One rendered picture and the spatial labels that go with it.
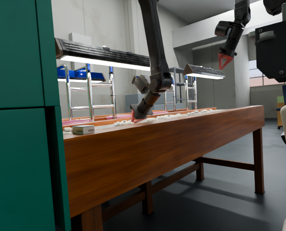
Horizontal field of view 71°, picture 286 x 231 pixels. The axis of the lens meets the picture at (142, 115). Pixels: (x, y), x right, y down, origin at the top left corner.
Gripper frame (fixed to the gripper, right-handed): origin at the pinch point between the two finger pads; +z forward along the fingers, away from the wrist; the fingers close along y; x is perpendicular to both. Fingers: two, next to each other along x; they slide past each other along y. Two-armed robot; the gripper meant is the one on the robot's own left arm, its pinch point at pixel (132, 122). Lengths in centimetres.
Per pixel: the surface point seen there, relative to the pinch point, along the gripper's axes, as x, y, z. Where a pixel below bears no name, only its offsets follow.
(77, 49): -27.5, 22.5, -16.2
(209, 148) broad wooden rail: 26.9, -28.2, -7.6
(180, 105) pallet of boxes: -116, -295, 131
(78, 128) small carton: 10.5, 37.1, -16.1
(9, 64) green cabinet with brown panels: 7, 54, -32
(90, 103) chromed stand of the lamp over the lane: -23.5, 7.2, 11.5
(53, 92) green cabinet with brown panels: 10, 47, -29
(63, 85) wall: -203, -81, 163
